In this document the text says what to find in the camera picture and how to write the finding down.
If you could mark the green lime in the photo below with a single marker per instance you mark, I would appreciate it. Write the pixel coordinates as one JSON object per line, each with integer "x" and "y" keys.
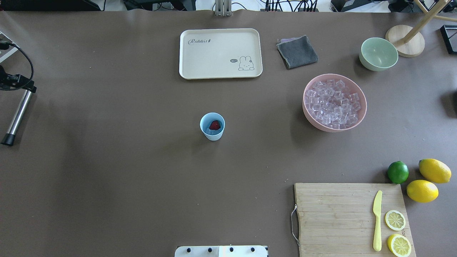
{"x": 398, "y": 172}

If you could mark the wooden cutting board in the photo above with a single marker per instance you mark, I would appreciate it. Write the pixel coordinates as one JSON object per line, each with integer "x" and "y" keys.
{"x": 336, "y": 219}

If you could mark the yellow plastic knife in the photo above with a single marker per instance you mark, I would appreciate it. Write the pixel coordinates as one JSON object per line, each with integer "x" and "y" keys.
{"x": 377, "y": 207}

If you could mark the mint green bowl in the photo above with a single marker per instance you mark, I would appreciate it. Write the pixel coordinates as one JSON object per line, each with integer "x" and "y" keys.
{"x": 377, "y": 54}

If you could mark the lemon half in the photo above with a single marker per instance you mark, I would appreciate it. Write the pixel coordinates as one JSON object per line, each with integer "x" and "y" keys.
{"x": 399, "y": 245}
{"x": 395, "y": 220}

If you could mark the clear ice cubes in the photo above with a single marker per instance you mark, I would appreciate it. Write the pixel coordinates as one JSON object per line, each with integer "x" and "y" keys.
{"x": 211, "y": 132}

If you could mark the grey folded cloth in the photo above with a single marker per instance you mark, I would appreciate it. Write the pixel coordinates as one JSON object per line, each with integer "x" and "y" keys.
{"x": 297, "y": 52}

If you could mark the cream rabbit tray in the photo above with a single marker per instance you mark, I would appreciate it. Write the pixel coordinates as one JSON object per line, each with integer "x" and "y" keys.
{"x": 223, "y": 53}

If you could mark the red strawberry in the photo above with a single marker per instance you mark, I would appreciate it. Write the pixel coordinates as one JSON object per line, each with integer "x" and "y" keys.
{"x": 215, "y": 125}

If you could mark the whole yellow lemon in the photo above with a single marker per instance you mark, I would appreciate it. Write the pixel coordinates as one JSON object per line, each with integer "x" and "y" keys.
{"x": 435, "y": 171}
{"x": 422, "y": 191}

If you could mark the lemon half upper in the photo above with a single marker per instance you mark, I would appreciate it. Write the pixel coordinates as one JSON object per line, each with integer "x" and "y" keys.
{"x": 395, "y": 220}

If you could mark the pink bowl of ice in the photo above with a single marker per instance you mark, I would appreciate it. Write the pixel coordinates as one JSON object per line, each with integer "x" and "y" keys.
{"x": 333, "y": 103}

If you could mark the light blue plastic cup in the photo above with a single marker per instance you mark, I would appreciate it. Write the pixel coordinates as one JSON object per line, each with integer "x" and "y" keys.
{"x": 207, "y": 119}

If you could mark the lemon half lower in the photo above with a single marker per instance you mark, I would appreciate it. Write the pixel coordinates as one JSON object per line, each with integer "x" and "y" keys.
{"x": 399, "y": 245}

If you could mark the wooden glass drying stand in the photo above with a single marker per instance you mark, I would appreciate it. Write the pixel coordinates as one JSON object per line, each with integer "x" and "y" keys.
{"x": 407, "y": 40}

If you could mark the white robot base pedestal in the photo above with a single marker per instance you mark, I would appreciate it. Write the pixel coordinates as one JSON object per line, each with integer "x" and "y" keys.
{"x": 222, "y": 251}

